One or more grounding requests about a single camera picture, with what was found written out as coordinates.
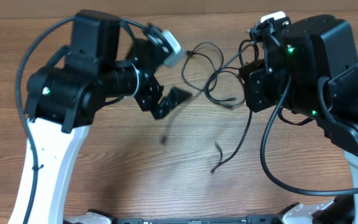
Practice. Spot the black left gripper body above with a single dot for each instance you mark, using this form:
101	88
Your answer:
146	90

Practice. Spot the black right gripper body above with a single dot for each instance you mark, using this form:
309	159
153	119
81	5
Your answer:
265	91

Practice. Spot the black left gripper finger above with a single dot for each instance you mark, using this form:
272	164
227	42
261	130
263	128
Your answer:
149	56
175	97

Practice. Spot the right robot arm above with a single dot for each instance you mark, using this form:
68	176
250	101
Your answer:
309	67

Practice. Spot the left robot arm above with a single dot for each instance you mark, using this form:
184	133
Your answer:
64	95

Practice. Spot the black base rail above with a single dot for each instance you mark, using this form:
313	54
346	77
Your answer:
250	219

